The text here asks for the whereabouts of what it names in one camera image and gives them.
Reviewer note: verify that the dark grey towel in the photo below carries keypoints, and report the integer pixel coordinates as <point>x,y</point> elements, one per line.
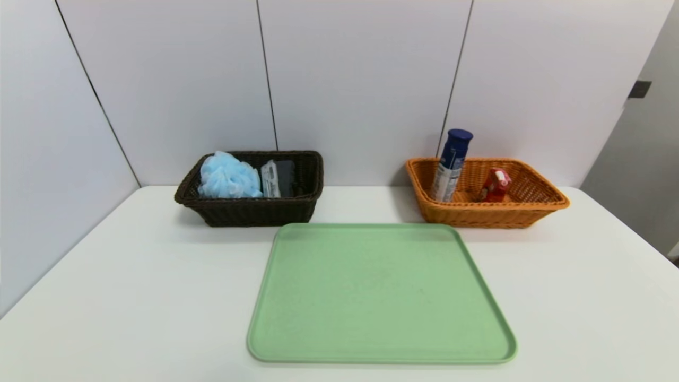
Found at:
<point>287,178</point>

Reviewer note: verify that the clear plastic compass case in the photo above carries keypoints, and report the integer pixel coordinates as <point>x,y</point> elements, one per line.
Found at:
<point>270,180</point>

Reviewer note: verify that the light blue bath loofah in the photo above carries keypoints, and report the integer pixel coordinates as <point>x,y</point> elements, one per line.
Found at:
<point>228,178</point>

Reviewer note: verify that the blue white spray can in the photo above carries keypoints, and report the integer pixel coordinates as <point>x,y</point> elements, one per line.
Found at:
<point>451,164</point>

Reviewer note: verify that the red milk carton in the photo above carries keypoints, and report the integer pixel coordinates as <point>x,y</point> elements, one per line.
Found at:
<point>496,185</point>

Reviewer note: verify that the dark brown wicker basket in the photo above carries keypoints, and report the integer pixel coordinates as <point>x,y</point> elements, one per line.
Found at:
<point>249,212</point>

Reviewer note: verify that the orange wicker basket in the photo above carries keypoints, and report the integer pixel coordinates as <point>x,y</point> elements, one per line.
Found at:
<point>520,212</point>

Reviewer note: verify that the light green plastic tray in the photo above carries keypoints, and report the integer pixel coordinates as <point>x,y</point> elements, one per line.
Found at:
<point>382,297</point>

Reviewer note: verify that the black wall bracket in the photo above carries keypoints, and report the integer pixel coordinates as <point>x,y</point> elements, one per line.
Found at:
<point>640,89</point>

